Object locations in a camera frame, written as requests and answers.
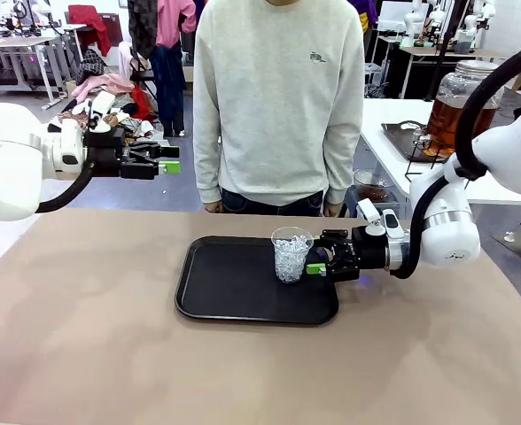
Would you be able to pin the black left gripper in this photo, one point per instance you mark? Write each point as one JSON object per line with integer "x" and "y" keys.
{"x": 105, "y": 152}

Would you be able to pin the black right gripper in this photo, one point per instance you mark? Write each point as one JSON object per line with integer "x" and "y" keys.
{"x": 367, "y": 250}

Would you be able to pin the short clear cup with ice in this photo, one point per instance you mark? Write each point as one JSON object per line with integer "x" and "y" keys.
{"x": 292, "y": 261}

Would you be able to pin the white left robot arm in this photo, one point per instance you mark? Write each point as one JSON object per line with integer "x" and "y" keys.
{"x": 3, "y": 177}

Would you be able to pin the grey sleeved right forearm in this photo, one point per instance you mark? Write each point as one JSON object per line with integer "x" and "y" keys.
{"x": 206, "y": 164}

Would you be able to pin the grey sleeved left forearm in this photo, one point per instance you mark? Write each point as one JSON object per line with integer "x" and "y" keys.
{"x": 344, "y": 164}

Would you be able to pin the person's left hand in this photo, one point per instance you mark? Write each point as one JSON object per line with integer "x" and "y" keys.
{"x": 332, "y": 209}

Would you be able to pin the person's right hand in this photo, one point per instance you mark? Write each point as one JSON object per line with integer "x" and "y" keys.
{"x": 213, "y": 207}

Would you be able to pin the blue hanging garment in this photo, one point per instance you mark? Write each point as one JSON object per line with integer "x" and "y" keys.
{"x": 167, "y": 88}

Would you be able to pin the clear bowl with tea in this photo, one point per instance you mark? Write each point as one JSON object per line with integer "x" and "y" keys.
{"x": 371, "y": 186}

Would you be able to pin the pile of mixed clothes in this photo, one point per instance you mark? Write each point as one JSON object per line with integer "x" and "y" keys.
{"x": 105, "y": 88}

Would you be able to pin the black plastic serving tray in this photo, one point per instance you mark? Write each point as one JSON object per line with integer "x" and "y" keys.
{"x": 234, "y": 288}

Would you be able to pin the dark tray under dispenser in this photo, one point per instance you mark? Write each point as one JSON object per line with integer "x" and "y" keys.
{"x": 398, "y": 139}

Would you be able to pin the dark patterned hanging garment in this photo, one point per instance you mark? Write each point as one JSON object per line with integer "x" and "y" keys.
{"x": 142, "y": 26}

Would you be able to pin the pink hanging garment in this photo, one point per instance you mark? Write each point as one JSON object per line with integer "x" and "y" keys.
{"x": 174, "y": 22}

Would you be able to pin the person in grey sweatshirt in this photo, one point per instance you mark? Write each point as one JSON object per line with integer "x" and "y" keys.
{"x": 278, "y": 97}

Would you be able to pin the red hanging garment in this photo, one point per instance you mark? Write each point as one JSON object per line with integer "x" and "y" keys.
{"x": 90, "y": 24}

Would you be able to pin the white side table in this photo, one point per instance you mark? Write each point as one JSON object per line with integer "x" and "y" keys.
{"x": 384, "y": 110}

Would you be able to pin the grey background workbench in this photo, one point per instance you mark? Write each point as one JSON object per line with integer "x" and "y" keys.
{"x": 17, "y": 48}

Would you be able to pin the white floor appliance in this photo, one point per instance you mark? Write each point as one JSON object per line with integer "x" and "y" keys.
{"x": 372, "y": 77}

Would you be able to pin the glass tea dispenser jar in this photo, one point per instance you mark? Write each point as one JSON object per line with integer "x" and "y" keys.
{"x": 446, "y": 110}

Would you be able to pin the brown background desk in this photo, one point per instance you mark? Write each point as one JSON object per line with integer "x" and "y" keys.
{"x": 442, "y": 55}

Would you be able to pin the black tripod pole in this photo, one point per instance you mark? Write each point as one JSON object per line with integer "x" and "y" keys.
{"x": 446, "y": 40}

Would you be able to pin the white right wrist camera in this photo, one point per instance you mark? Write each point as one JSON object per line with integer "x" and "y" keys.
{"x": 367, "y": 210}

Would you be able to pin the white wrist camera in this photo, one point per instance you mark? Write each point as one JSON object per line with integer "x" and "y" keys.
{"x": 101, "y": 104}
{"x": 367, "y": 210}

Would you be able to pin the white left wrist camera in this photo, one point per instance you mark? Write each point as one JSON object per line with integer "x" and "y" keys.
{"x": 101, "y": 104}

